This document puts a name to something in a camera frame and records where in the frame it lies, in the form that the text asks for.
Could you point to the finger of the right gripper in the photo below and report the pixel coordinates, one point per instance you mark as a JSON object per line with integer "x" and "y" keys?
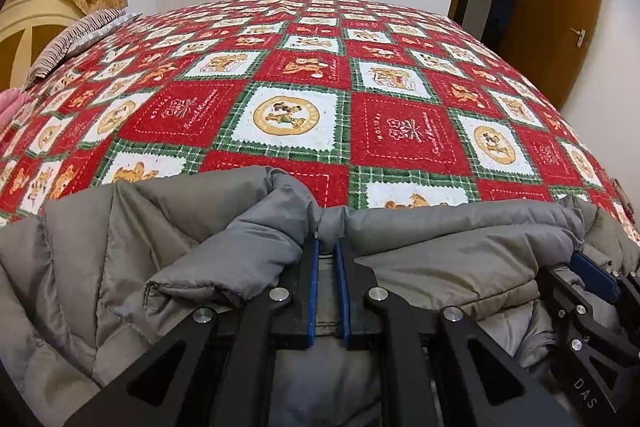
{"x": 596, "y": 280}

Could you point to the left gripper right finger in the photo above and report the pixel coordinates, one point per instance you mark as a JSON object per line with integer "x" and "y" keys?
{"x": 436, "y": 368}

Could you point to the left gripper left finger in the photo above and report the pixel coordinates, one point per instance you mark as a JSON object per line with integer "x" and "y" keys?
{"x": 215, "y": 368}

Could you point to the grey puffer jacket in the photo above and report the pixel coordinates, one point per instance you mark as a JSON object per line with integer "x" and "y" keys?
{"x": 93, "y": 281}

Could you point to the red patchwork bear bedspread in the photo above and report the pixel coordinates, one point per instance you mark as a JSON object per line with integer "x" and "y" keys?
{"x": 370, "y": 105}

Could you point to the brown wooden door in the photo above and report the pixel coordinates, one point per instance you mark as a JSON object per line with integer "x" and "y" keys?
{"x": 547, "y": 42}

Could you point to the pink folded blanket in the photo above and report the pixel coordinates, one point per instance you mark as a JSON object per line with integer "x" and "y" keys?
{"x": 12, "y": 102}

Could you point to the striped grey pillow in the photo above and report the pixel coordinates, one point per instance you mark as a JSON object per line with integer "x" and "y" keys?
{"x": 75, "y": 39}

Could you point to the cream wooden headboard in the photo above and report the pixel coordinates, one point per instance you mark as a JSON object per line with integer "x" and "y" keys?
{"x": 27, "y": 26}

